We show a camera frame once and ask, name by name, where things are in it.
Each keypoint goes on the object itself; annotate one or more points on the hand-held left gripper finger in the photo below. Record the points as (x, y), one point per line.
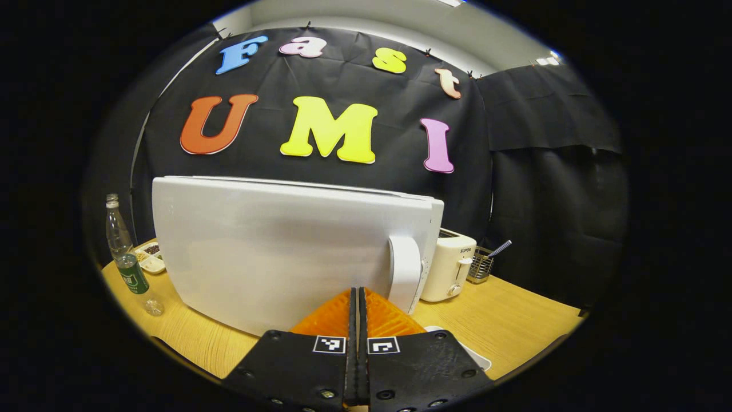
(362, 355)
(353, 355)

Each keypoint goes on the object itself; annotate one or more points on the white microwave oven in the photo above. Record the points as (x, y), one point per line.
(274, 252)

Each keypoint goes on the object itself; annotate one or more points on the cream white toaster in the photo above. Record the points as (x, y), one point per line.
(449, 263)

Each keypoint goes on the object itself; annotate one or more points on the thin metal utensil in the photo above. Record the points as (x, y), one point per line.
(500, 248)

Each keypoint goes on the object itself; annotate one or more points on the white divided plate with grains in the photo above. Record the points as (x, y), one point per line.
(151, 257)

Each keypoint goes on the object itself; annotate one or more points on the clear plastic bottle green label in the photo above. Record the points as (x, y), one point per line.
(131, 274)

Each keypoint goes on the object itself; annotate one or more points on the black backdrop cloth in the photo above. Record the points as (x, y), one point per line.
(514, 171)

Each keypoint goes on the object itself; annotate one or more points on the ceiling light panel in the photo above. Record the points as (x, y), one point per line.
(548, 60)
(450, 2)

